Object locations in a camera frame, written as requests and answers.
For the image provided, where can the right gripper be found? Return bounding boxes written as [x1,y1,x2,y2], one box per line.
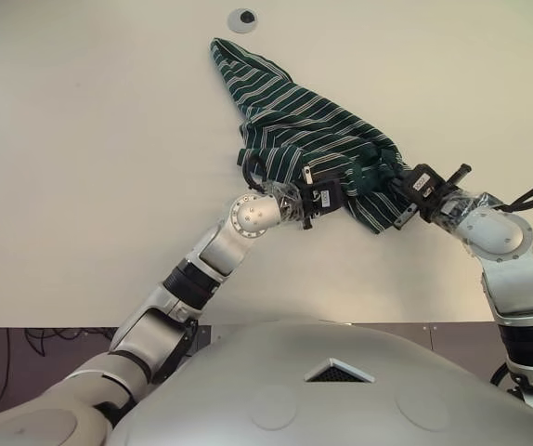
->
[392,163,475,231]

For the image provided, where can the robot body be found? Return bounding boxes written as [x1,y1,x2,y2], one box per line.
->
[107,319,533,446]

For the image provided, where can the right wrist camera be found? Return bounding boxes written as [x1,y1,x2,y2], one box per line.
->
[403,163,445,208]

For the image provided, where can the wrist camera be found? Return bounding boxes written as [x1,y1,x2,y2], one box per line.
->
[310,178,345,214]
[403,163,445,208]

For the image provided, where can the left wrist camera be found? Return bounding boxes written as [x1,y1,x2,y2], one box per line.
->
[310,178,345,214]

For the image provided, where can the green striped T-shirt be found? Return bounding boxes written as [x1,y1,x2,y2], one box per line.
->
[208,37,417,235]

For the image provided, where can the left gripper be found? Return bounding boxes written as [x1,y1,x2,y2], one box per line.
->
[273,164,324,232]

